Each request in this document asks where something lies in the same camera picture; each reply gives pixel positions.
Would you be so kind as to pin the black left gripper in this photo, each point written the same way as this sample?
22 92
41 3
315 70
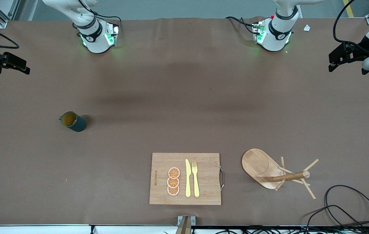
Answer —
357 52

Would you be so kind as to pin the dark green cup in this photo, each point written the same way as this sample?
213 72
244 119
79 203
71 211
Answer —
77 123

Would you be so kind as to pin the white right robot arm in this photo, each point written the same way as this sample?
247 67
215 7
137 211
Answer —
95 35

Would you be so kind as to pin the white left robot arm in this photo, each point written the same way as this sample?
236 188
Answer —
278 32

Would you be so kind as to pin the white paper scrap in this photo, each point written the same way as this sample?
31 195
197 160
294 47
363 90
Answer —
307 28

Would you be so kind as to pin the wooden mug tree stand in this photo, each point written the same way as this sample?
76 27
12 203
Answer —
256 162

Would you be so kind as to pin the bamboo cutting board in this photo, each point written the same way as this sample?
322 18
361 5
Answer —
204 182

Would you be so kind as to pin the yellow plastic fork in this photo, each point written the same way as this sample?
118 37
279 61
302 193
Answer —
195 182

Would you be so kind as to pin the orange slice toy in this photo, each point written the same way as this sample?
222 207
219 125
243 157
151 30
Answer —
173 182
173 191
174 173

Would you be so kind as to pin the yellow plastic knife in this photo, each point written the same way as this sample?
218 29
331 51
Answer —
188 178

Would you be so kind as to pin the white table edge rail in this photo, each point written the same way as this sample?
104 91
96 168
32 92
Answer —
41 229

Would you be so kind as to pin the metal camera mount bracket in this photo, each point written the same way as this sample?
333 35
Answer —
184 224

